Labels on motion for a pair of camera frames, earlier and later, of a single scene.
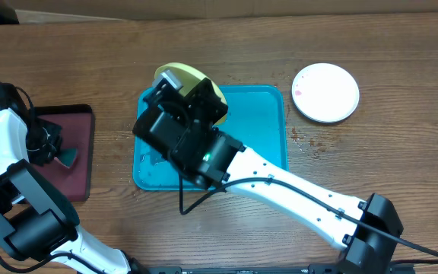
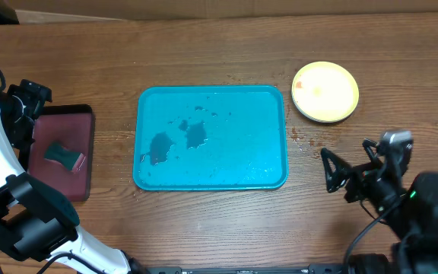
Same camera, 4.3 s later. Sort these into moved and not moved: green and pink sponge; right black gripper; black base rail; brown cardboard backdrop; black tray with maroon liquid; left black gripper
Moved: green and pink sponge; left black gripper; right black gripper
Not moved: brown cardboard backdrop; black tray with maroon liquid; black base rail
